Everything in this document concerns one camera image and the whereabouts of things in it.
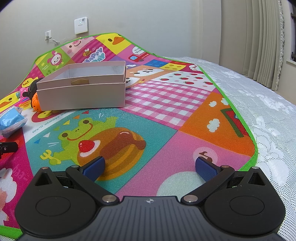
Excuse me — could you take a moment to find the white power cable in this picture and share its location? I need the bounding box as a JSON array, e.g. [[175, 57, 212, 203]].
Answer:
[[47, 34, 77, 44]]

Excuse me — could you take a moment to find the white wall router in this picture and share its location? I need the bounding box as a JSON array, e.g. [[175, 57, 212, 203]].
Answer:
[[74, 17, 88, 35]]

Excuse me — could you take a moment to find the blue packet in clear wrap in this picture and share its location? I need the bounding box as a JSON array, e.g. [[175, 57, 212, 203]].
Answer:
[[0, 106, 28, 138]]

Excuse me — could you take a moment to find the pink cardboard box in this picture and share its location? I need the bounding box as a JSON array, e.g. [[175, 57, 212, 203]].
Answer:
[[36, 61, 126, 110]]

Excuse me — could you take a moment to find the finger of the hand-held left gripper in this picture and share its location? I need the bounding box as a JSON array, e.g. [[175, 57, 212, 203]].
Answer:
[[0, 142, 18, 159]]

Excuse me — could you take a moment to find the colourful printed play mat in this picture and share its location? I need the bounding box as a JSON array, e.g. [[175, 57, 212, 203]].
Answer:
[[0, 32, 258, 241]]

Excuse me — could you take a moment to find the black and orange plush doll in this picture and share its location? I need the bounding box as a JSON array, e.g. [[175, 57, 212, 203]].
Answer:
[[28, 77, 43, 111]]

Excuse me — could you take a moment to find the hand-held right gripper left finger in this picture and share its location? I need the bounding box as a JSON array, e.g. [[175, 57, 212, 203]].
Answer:
[[30, 156, 117, 205]]

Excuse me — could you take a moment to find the beige curtain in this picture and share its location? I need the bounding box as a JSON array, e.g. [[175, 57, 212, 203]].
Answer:
[[242, 0, 290, 91]]

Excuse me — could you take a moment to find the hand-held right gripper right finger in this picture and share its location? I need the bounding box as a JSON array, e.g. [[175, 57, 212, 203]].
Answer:
[[180, 157, 270, 205]]

